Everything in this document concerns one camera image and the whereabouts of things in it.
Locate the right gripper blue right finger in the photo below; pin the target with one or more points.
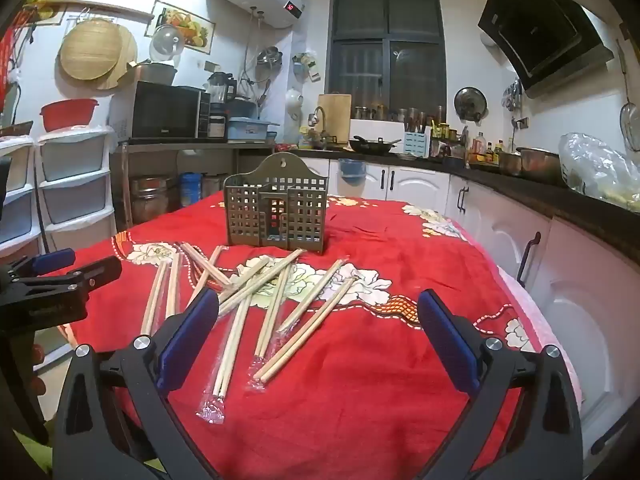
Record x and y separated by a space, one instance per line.
544 436

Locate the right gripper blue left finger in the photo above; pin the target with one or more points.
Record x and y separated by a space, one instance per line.
114 420

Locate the wooden chopstick pair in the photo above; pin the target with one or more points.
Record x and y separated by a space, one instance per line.
206 265
211 407
292 319
284 355
153 299
257 281
268 339
172 298

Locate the dark kitchen window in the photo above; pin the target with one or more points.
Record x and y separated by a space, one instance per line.
390 53

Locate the person left hand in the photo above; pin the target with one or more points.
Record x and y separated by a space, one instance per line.
36 383

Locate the white plastic drawer unit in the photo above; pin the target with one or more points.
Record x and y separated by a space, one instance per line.
59 191

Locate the stainless steel pot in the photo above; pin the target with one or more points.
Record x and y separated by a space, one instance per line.
149 198

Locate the red plastic basin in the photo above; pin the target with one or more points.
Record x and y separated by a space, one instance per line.
67 113

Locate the blue canister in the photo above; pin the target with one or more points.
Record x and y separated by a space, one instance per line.
190 188

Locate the red floral tablecloth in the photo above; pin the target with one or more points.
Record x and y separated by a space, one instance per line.
366 397

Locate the black microwave oven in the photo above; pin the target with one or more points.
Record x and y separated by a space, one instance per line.
149 112

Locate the steel bowl on counter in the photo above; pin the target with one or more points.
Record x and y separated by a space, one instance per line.
540 166

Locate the round bamboo board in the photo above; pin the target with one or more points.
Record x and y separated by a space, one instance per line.
97 52

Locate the clear plastic bag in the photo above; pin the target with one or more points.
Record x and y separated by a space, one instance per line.
592 168

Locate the grey plastic utensil basket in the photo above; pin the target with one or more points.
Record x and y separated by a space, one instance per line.
282 203

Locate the blue plastic box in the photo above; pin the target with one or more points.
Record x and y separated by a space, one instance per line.
244 129

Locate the blender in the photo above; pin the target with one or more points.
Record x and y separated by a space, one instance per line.
222 88

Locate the glass pot lid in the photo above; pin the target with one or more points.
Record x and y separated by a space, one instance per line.
166 44

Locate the blue bag on cabinet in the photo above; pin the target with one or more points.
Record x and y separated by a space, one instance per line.
352 171

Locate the fruit picture poster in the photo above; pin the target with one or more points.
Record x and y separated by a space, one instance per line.
197 32

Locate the black wok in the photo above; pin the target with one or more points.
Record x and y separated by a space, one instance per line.
378 147

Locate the hanging pot lid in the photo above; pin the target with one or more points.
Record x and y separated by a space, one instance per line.
470 104

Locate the wooden cutting board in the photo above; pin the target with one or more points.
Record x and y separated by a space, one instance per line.
338 109

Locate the black range hood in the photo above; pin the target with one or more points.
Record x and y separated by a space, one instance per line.
548 42

